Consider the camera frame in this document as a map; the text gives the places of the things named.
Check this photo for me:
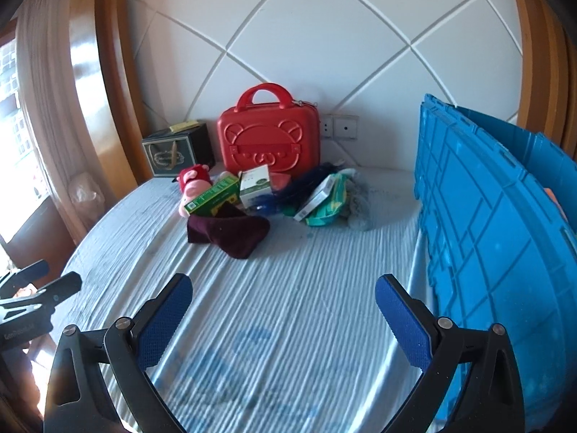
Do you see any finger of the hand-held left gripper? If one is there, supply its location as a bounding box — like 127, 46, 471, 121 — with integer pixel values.
0, 259, 51, 291
18, 273, 83, 315

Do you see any white padded headboard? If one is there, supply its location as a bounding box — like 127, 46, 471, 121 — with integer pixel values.
125, 0, 524, 187

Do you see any maroon knit cloth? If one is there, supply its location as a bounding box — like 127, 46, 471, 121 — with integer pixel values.
187, 202, 271, 261

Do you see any grey fur piece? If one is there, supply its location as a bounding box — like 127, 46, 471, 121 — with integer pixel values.
345, 174, 376, 232

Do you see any wide white wall socket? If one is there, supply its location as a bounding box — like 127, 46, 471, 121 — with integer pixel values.
332, 116, 360, 140

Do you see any green carton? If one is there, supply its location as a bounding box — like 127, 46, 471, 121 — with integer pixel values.
184, 175, 241, 216

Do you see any blue fur piece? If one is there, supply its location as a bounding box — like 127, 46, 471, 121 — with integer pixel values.
259, 165, 336, 215

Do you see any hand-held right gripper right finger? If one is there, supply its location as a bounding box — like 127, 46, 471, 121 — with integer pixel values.
375, 274, 526, 433

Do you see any white and green box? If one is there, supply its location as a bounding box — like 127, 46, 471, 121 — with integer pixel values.
239, 166, 272, 210

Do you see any red bear-embossed carry case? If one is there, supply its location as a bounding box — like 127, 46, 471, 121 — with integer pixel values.
216, 83, 321, 178

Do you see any white striped bed sheet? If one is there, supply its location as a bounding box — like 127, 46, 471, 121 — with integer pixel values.
45, 165, 442, 433

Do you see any red and pink plush toy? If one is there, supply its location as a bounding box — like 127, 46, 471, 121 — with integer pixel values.
172, 165, 216, 217

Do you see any blue plastic crate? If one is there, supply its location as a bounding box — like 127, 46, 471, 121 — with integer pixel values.
414, 94, 577, 433

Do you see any teal tissue packet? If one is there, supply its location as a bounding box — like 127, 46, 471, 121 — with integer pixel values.
307, 174, 351, 227

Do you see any black gift box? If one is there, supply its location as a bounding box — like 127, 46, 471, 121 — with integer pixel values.
141, 123, 216, 178

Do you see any white and blue carton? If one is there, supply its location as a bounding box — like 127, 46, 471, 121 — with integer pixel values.
294, 175, 338, 222

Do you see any beige curtain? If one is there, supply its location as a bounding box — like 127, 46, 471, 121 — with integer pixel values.
16, 0, 82, 219

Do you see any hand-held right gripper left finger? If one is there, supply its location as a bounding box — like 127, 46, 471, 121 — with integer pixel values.
43, 273, 194, 433

